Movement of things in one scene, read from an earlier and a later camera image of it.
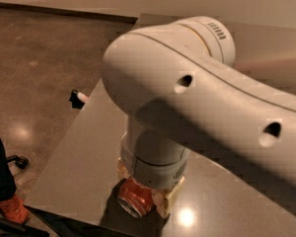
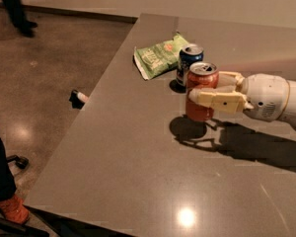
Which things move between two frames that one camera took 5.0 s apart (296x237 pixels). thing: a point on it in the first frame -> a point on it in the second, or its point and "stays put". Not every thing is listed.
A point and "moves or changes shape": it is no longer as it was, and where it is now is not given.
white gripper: [156, 176] -> [265, 95]
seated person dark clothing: [3, 186] stays put
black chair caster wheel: [20, 161] stays put
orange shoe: [14, 209] stays put
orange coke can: [136, 198] moves or changes shape
